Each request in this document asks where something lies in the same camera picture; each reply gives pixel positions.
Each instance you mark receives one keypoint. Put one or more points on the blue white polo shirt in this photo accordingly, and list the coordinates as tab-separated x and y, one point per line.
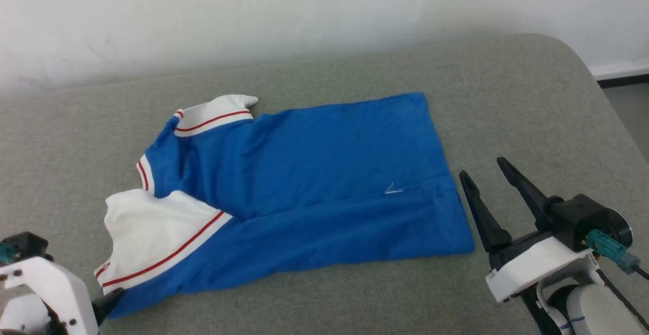
329	173

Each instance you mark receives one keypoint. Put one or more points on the white wall baseboard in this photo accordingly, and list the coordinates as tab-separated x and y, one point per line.
618	70

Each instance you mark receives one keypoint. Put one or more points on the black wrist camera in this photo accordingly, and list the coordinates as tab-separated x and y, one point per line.
28	244
583	213

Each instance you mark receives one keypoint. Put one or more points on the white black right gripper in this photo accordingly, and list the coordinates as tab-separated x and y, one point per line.
537	264

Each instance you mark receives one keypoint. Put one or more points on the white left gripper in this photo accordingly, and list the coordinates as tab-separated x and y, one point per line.
45	282

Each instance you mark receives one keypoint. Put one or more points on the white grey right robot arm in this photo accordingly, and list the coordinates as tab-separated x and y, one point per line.
598	309

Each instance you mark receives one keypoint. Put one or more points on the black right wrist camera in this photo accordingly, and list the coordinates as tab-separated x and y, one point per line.
583	213

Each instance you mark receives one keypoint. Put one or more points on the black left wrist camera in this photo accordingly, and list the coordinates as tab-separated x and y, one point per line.
28	244

